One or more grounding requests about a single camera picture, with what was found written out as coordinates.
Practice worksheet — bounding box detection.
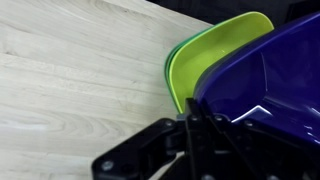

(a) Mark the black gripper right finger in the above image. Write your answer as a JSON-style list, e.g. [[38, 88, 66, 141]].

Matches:
[[201, 114, 320, 180]]

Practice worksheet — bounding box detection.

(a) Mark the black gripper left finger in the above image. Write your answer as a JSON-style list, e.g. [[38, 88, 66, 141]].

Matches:
[[91, 98, 206, 180]]

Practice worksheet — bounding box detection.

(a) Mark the blue plastic bowl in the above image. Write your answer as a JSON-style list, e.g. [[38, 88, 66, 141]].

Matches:
[[193, 11, 320, 148]]

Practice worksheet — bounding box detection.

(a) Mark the green plastic bowl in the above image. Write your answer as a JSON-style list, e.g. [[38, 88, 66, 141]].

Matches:
[[163, 24, 219, 101]]

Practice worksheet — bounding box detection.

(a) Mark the yellow plastic bowl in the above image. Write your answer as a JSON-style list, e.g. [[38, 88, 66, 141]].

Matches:
[[168, 11, 275, 115]]

